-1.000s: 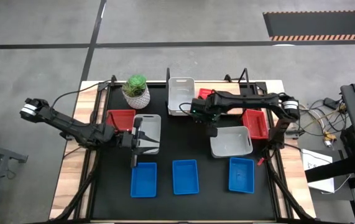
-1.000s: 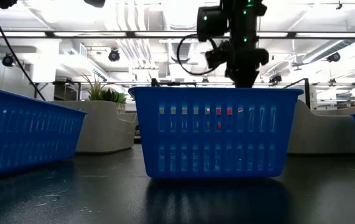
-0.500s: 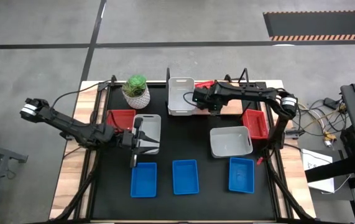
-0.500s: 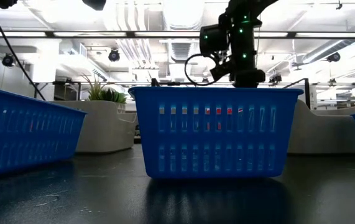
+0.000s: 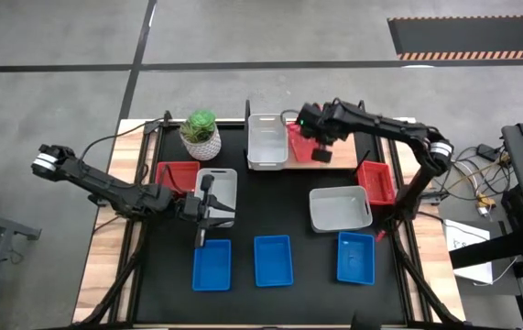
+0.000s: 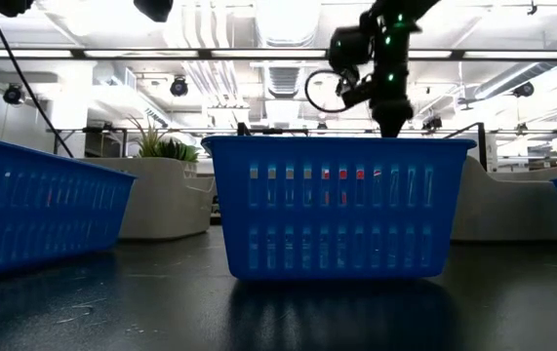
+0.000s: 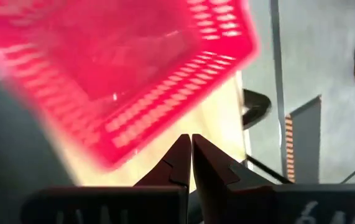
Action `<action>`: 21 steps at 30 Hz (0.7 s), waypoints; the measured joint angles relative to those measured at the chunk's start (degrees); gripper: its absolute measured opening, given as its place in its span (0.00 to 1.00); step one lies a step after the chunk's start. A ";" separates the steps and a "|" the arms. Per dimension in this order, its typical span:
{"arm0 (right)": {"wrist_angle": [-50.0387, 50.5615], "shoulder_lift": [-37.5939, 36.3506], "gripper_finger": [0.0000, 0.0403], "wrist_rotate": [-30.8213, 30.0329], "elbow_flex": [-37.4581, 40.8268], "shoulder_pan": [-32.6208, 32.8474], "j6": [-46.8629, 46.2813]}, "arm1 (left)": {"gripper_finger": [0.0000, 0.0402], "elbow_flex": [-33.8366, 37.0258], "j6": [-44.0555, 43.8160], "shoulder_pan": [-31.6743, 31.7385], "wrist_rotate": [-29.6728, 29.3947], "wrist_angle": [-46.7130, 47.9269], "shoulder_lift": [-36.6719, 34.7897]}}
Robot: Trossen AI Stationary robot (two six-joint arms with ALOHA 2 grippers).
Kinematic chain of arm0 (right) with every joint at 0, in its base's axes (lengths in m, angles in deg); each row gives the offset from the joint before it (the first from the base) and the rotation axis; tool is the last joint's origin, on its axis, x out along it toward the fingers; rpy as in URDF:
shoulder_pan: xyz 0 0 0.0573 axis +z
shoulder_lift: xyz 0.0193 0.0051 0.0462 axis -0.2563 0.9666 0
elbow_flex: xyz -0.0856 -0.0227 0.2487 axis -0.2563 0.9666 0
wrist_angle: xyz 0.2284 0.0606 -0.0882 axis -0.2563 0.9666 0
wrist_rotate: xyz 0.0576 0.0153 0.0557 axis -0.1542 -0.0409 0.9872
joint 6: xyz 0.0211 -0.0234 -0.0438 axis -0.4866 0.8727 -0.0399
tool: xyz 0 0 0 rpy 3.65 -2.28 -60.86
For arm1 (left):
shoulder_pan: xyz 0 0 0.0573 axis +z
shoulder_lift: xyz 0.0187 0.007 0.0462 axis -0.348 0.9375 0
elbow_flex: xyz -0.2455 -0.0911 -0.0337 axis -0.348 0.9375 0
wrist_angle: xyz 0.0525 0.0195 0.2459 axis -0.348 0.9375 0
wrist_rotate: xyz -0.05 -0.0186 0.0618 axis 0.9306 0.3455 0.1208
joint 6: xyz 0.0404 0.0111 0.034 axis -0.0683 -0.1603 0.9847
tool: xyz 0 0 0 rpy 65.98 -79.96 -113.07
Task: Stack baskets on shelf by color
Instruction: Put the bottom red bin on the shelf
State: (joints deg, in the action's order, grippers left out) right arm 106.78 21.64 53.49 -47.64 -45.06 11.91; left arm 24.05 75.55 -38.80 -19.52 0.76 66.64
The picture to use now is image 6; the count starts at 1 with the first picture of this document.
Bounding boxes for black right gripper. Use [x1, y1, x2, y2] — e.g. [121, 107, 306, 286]
[339, 65, 415, 139]

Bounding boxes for black ceiling spotlight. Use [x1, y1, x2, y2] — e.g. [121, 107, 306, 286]
[169, 76, 190, 98]
[2, 82, 25, 106]
[421, 114, 444, 132]
[511, 81, 536, 98]

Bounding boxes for succulent in patterned white pot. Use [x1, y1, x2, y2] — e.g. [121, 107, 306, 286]
[129, 116, 201, 179]

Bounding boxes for black table mat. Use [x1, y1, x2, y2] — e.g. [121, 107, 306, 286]
[0, 226, 557, 351]

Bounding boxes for black right gripper cable loop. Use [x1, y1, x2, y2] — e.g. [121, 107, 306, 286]
[304, 68, 357, 115]

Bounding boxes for white ceiling air duct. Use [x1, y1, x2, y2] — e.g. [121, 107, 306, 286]
[253, 0, 323, 48]

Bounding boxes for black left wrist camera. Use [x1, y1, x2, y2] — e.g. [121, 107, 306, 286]
[133, 0, 175, 23]

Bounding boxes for long black left arm cable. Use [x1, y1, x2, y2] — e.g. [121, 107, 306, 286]
[0, 5, 75, 159]

